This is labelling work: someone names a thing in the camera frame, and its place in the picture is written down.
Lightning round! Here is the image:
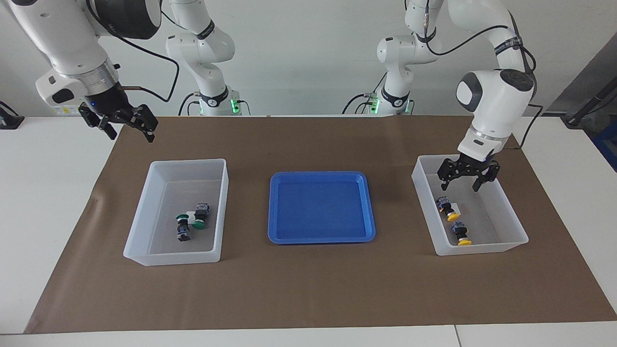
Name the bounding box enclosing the yellow push button switch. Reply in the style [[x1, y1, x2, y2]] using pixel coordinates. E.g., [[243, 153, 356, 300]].
[[451, 221, 473, 247], [435, 196, 460, 222]]

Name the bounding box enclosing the green push button switch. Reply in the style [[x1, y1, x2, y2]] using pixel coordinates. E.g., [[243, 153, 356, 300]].
[[174, 213, 192, 242], [191, 202, 212, 230]]

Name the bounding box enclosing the translucent white plastic box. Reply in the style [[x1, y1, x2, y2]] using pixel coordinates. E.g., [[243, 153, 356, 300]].
[[123, 158, 229, 267], [411, 153, 529, 256]]

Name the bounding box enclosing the black device at table edge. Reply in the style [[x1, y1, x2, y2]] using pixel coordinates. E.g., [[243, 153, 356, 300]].
[[0, 101, 25, 130]]

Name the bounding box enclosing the blue plastic tray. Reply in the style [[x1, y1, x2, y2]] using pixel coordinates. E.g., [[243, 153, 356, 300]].
[[268, 171, 376, 245]]

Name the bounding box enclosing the blue crate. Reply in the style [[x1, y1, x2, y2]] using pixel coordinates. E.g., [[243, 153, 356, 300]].
[[592, 123, 617, 172]]

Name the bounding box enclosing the black metal stand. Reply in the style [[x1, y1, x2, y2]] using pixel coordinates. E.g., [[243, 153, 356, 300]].
[[562, 80, 617, 127]]

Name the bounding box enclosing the brown paper table mat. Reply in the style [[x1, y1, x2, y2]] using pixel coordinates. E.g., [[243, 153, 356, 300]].
[[24, 116, 617, 334]]

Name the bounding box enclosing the black base cable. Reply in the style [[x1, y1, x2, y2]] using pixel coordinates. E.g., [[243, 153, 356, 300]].
[[342, 92, 386, 115], [177, 92, 203, 116]]

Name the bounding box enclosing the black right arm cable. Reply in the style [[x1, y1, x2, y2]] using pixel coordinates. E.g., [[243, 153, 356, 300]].
[[113, 10, 181, 103]]

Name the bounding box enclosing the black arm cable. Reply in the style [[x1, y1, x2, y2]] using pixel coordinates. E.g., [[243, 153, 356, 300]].
[[424, 0, 544, 150], [113, 10, 181, 103]]

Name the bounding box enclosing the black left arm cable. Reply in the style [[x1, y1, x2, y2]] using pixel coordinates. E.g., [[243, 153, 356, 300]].
[[424, 0, 544, 150]]

